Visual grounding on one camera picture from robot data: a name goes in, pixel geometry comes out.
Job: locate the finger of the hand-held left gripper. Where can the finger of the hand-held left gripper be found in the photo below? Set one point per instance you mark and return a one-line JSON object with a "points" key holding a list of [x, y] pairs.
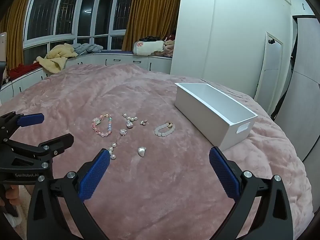
{"points": [[31, 119], [58, 142]]}

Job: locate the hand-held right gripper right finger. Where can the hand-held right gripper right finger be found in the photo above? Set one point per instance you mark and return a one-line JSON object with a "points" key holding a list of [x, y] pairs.
{"points": [[223, 175]]}

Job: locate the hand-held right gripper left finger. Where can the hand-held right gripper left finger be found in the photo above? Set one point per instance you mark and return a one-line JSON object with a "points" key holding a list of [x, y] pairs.
{"points": [[96, 175]]}

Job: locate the pearl strand earring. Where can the pearl strand earring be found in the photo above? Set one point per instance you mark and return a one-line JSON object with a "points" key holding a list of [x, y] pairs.
{"points": [[114, 145]]}

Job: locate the sparkly silver stud earring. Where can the sparkly silver stud earring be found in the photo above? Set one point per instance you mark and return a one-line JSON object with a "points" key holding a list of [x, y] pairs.
{"points": [[122, 132]]}

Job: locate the silver shell pendant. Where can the silver shell pendant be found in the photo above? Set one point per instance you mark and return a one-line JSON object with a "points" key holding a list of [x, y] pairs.
{"points": [[141, 152]]}

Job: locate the pearl drop earring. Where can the pearl drop earring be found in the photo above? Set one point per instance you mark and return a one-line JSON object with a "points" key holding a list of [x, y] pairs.
{"points": [[129, 124]]}

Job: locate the white rectangular storage box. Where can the white rectangular storage box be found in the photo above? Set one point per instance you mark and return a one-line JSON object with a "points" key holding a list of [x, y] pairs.
{"points": [[200, 107]]}

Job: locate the person's left hand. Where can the person's left hand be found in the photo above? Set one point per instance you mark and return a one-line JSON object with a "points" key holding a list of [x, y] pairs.
{"points": [[13, 195]]}

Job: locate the cream plush cloth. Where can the cream plush cloth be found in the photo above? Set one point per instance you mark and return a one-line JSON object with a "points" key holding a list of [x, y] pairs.
{"points": [[23, 212]]}

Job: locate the red cloth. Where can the red cloth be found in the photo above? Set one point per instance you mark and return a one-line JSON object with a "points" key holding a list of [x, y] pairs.
{"points": [[22, 69]]}

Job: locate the yellow fleece blanket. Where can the yellow fleece blanket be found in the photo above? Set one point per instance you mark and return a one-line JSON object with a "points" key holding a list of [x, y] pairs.
{"points": [[56, 58]]}

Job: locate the pale pink board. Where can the pale pink board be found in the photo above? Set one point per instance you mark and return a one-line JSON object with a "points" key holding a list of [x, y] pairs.
{"points": [[3, 45]]}

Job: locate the grey crumpled blanket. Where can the grey crumpled blanket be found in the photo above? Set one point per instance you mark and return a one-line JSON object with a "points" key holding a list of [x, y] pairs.
{"points": [[86, 48]]}

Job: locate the mustard curtain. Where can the mustard curtain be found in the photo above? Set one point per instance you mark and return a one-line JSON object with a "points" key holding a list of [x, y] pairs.
{"points": [[152, 12], [13, 30]]}

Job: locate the white window seat cabinets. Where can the white window seat cabinets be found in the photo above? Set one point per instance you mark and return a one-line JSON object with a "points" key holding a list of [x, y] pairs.
{"points": [[120, 61]]}

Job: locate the white door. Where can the white door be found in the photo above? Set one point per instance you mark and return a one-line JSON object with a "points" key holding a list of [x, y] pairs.
{"points": [[268, 80]]}

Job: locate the large bay window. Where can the large bay window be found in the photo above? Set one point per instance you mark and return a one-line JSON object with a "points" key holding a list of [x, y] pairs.
{"points": [[70, 12]]}

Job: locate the grey sliding door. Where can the grey sliding door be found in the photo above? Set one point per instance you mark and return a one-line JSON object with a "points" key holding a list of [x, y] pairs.
{"points": [[307, 80]]}

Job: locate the white floral folded blanket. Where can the white floral folded blanket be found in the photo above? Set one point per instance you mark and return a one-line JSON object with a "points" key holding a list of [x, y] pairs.
{"points": [[150, 48]]}

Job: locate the pink plush folded blanket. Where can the pink plush folded blanket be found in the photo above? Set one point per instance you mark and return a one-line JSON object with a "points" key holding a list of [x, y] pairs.
{"points": [[170, 48]]}

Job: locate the black bag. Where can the black bag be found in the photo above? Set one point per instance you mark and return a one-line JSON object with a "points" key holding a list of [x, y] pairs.
{"points": [[149, 38]]}

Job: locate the white wardrobe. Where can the white wardrobe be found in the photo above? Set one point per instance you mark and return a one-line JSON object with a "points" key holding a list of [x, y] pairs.
{"points": [[225, 30]]}

